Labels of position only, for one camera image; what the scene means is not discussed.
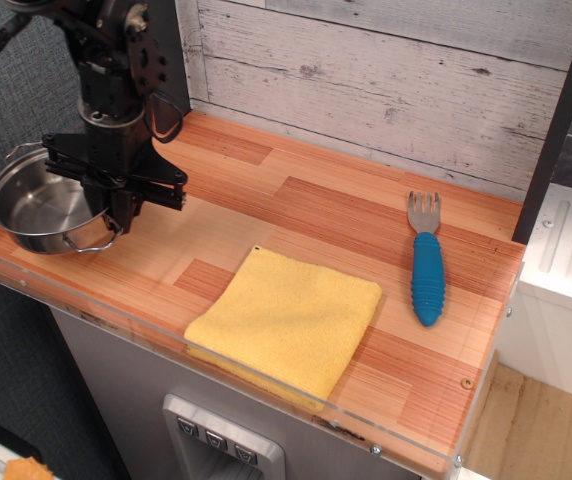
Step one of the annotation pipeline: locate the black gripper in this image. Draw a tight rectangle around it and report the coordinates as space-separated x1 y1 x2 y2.
42 114 188 234

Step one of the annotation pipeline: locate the stainless steel pot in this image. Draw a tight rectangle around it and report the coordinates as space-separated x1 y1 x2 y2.
0 143 123 254

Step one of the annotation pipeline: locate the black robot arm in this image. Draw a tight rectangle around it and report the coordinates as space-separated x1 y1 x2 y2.
4 1 188 233

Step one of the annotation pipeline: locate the grey cabinet with dispenser panel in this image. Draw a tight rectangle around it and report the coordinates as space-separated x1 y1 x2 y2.
52 309 416 479

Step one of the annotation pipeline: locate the yellow folded cloth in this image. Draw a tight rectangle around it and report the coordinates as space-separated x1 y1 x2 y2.
185 246 382 413

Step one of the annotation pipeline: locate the orange black object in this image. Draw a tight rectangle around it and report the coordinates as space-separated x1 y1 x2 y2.
0 457 56 480

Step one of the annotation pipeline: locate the clear acrylic table guard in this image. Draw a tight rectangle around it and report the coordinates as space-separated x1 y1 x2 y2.
0 242 504 479

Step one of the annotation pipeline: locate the dark left upright post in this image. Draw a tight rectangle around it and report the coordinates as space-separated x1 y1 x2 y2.
146 0 191 143

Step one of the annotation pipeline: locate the dark upright post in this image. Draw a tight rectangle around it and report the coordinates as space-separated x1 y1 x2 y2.
146 0 191 143
512 61 572 245

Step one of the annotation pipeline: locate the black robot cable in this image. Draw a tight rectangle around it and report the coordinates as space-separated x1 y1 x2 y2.
0 12 185 145

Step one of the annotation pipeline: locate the blue handled metal fork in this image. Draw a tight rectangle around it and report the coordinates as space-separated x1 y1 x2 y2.
407 191 446 327

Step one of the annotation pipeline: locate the dark right upright post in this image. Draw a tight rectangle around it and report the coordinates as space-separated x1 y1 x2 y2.
512 61 572 245

